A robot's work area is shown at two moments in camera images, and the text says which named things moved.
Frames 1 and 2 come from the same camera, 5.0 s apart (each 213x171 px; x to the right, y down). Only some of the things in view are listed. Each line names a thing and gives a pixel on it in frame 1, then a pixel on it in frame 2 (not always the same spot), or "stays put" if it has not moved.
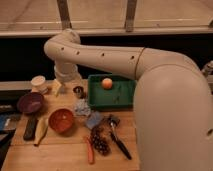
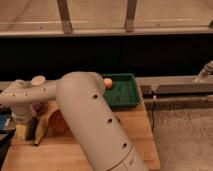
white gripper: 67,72 to 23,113
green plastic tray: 120,96 stays put
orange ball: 107,83 stays put
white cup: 38,83 stays put
